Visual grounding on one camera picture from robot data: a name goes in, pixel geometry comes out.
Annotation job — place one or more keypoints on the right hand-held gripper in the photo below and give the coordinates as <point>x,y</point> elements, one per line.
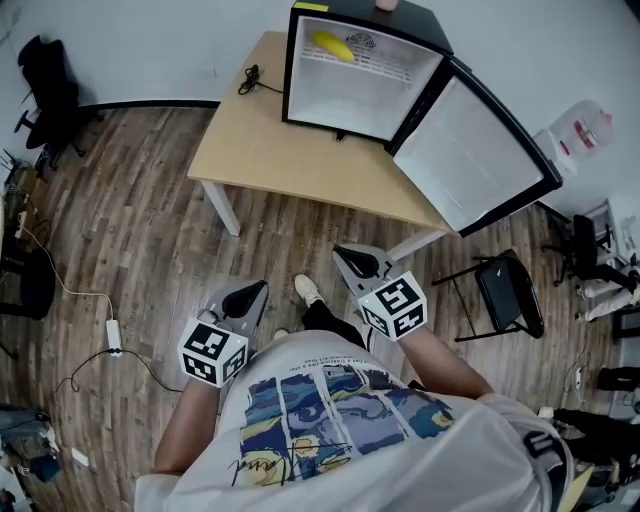
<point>395,305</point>

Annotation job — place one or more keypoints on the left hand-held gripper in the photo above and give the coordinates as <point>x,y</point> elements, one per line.
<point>210,350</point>

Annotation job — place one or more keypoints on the black mini fridge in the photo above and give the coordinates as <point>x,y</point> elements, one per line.
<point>350,100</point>

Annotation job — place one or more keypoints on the yellow banana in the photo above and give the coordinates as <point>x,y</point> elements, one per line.
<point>334,46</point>

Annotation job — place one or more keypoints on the person's right forearm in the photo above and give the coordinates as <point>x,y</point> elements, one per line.
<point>445,365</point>

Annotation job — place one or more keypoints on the person's left forearm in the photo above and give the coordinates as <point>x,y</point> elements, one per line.
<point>190,430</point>

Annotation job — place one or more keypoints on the person's white shoe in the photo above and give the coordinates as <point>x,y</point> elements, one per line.
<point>307,290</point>
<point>281,334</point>

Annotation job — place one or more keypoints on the person's black trousers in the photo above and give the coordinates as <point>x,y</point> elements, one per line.
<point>330,325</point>

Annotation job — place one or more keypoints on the light wooden table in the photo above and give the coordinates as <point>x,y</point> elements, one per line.
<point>280,155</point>

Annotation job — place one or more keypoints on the black folding chair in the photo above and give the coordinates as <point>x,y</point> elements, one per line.
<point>507,295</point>

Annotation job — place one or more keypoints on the white printed t-shirt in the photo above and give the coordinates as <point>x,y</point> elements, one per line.
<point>400,475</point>

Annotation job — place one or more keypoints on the white water dispenser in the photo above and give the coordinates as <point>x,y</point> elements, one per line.
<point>550,152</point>

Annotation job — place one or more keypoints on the black office chair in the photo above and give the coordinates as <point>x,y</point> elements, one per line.
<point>585,250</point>
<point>52,100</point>

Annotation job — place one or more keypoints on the small white power strip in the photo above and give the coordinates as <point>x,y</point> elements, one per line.
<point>578,378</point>

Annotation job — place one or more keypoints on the clear water bottle red label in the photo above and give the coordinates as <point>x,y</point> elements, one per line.
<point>585,130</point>

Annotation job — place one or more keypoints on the pink plant pot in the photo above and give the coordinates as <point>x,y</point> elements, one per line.
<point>387,4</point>

